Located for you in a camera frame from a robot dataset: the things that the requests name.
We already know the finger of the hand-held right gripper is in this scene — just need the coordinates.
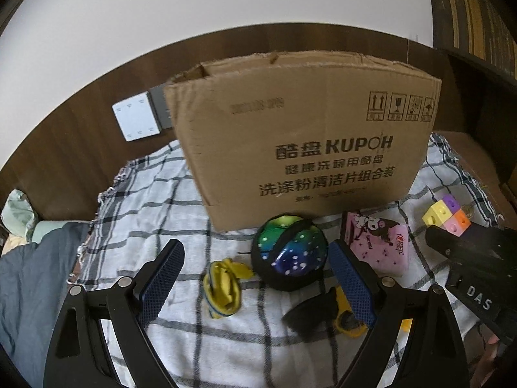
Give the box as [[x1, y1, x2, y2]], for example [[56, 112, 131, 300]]
[[425, 225, 485, 261]]

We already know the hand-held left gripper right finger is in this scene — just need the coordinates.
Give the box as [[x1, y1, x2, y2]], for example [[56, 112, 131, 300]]
[[328, 240, 471, 388]]

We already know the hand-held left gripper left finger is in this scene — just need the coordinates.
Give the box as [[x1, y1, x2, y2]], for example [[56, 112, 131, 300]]
[[42, 239, 186, 388]]

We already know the yellow and black toy gun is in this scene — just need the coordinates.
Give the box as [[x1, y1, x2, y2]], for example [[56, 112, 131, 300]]
[[283, 285, 413, 339]]

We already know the brown cardboard box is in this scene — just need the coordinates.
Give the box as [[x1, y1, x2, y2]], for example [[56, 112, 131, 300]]
[[164, 50, 443, 233]]

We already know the person's right hand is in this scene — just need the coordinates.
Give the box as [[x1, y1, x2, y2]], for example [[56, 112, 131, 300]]
[[480, 332, 512, 377]]

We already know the multicolour block cube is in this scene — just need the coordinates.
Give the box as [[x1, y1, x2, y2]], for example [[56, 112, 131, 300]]
[[422, 195, 472, 236]]

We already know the pink tissue pack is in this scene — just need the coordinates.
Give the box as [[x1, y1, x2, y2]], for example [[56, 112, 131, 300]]
[[341, 209, 409, 277]]

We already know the yellow rolled sock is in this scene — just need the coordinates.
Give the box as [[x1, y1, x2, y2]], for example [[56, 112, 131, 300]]
[[203, 258, 255, 319]]

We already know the brown wooden nightstand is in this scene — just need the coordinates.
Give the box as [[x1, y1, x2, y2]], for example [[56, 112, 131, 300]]
[[432, 129, 517, 227]]

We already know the white plaid cloth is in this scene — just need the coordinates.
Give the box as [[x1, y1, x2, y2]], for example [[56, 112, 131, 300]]
[[67, 131, 505, 388]]

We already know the dark blue blanket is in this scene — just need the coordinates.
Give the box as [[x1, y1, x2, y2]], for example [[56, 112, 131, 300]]
[[0, 221, 91, 372]]

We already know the pale green pillow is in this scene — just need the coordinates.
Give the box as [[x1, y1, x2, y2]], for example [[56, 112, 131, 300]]
[[0, 189, 41, 251]]

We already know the brown wooden headboard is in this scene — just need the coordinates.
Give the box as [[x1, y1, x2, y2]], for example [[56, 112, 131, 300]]
[[0, 24, 457, 247]]

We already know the row of books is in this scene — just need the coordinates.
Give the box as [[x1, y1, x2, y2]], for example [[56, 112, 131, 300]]
[[434, 0, 517, 77]]

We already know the dark wooden bookshelf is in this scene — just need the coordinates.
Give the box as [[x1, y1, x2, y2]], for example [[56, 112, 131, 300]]
[[424, 0, 517, 87]]

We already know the white wall switch plate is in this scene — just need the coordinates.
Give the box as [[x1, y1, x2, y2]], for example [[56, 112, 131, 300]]
[[112, 92, 162, 142]]

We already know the grey wall socket plate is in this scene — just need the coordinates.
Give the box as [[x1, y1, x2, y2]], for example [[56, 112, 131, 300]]
[[149, 85, 174, 130]]

